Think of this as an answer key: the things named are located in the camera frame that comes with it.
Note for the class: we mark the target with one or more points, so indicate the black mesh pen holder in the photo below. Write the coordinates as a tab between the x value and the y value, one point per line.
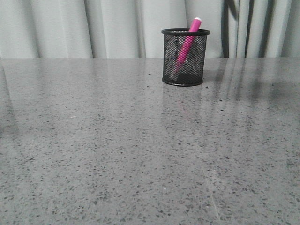
191	73

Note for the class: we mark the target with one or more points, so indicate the pink pen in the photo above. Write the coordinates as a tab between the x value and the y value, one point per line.
187	44

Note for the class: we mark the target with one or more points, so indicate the grey curtain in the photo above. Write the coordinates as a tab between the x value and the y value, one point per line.
132	28

